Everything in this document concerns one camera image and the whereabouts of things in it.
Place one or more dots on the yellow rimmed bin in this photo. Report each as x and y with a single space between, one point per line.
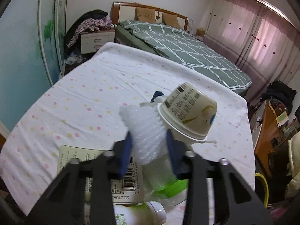
266 185

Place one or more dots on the white nightstand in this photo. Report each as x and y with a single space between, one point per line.
93 42

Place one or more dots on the brown pillow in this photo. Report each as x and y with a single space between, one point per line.
145 14
171 20

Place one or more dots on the white spotted sheet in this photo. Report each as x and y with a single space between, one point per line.
93 93

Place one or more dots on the pale green paper box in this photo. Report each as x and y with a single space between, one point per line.
133 182

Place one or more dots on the wooden bed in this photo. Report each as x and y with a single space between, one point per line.
121 9

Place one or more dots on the green checked quilt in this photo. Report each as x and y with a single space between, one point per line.
182 49

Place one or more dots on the pile of clothes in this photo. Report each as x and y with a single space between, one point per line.
89 23

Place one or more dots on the white bubble wrap sheet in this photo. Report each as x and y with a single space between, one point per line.
145 131

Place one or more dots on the plastic bags on floor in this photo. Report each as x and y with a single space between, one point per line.
73 58

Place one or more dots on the dark clothes pile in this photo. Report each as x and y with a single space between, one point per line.
280 91

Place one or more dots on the clear plastic cup green lid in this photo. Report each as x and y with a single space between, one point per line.
164 185

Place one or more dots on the wooden desk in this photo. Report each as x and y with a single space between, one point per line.
264 133

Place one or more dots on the blue grey cloth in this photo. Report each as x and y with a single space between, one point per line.
157 95

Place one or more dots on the cream yogurt cup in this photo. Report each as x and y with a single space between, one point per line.
189 112

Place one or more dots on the green book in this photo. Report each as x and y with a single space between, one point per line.
282 119

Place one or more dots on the sliding wardrobe door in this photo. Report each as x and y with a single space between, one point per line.
21 51

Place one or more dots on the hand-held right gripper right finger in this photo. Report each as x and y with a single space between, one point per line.
173 155

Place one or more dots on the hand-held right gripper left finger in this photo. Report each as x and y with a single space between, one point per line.
125 155

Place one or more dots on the white green juice bottle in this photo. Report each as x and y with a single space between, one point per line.
133 214

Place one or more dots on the cream puffer jacket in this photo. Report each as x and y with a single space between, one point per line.
294 173

